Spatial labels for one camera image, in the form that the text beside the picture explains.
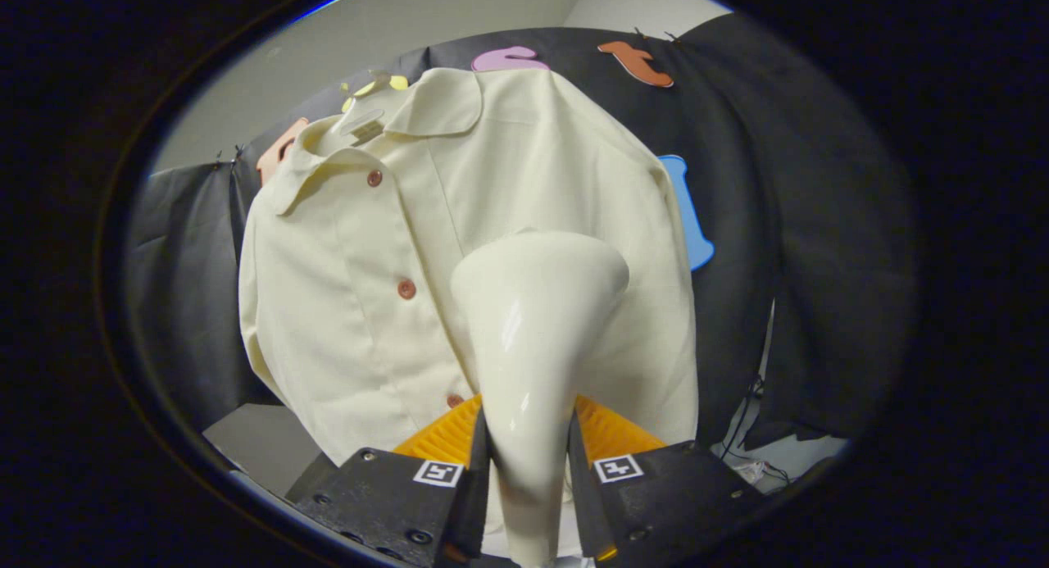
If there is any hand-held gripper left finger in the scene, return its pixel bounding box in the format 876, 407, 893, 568
285, 393, 493, 568

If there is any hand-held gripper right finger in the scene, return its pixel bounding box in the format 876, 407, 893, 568
567, 394, 765, 562

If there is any white garment steamer head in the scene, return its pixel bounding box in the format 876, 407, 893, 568
451, 229, 632, 567

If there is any cream button-up shirt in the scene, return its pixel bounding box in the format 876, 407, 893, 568
238, 66, 700, 468

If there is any grey cabinet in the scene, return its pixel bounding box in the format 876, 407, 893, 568
202, 402, 320, 499

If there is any white cable bundle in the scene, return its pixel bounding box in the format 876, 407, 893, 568
732, 458, 793, 487

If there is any black cable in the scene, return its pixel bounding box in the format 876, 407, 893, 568
721, 375, 765, 462

